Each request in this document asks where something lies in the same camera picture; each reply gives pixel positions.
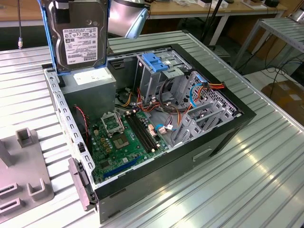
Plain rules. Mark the wooden desk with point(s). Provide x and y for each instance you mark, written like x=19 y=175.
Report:
x=190 y=10

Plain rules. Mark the brown cardboard box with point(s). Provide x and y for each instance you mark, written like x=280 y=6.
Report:
x=289 y=99

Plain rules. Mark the black open PC case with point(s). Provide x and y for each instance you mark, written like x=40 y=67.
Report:
x=154 y=180

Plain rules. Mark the hard disk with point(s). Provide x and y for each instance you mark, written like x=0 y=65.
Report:
x=82 y=42

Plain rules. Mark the metal disk bay cage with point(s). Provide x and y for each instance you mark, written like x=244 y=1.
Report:
x=218 y=96

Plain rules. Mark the blue expansion slot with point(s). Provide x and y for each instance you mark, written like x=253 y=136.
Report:
x=121 y=168

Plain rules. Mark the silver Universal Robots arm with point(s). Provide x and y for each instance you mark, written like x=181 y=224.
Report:
x=121 y=14

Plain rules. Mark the white four pin socket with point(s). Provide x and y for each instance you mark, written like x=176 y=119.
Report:
x=95 y=131

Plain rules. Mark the black case fan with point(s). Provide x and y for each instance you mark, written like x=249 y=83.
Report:
x=80 y=128

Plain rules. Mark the CPU socket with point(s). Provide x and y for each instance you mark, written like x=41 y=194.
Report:
x=121 y=142

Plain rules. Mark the metal optical drive cage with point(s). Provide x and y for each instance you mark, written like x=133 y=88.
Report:
x=148 y=83

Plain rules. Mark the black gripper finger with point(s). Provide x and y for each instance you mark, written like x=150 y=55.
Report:
x=62 y=13

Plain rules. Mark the green motherboard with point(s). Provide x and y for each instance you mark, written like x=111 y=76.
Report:
x=128 y=154

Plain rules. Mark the grey power supply box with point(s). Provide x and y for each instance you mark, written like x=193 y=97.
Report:
x=90 y=95

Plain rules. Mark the small black device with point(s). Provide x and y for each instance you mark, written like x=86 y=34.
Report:
x=272 y=2

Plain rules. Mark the black tripod stand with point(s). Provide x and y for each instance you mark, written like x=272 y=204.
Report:
x=215 y=16

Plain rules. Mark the black square chipset chip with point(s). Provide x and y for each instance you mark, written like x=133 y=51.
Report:
x=104 y=164

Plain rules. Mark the thin metal locking lever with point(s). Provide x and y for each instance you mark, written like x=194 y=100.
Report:
x=122 y=123

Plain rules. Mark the blue plastic drive latch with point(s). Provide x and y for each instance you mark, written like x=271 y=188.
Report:
x=152 y=62

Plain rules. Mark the grey parts rack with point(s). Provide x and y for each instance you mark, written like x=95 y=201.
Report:
x=26 y=166

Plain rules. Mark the grey plastic case bezel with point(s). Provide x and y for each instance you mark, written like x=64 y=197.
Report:
x=79 y=183

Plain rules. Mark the black RAM slot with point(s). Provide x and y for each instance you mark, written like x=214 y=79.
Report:
x=144 y=133
x=140 y=133
x=137 y=133
x=147 y=133

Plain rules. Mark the white board power socket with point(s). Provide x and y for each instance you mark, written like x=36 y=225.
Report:
x=162 y=130

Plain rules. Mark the white box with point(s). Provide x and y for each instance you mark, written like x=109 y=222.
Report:
x=203 y=3

